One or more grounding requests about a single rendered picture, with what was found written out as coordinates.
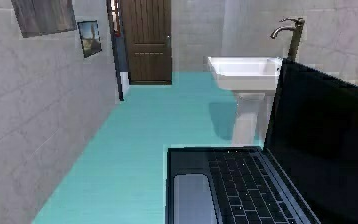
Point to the black laptop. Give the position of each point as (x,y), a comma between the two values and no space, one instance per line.
(287,173)

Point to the dark brown wooden door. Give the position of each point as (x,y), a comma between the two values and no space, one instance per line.
(148,40)

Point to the small blue framed picture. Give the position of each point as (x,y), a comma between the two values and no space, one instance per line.
(89,37)

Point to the bronze sink faucet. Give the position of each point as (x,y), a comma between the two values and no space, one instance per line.
(295,36)

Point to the large grey framed picture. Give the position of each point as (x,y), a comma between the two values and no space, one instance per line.
(43,15)

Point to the white pedestal sink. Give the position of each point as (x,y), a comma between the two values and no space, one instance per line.
(243,71)

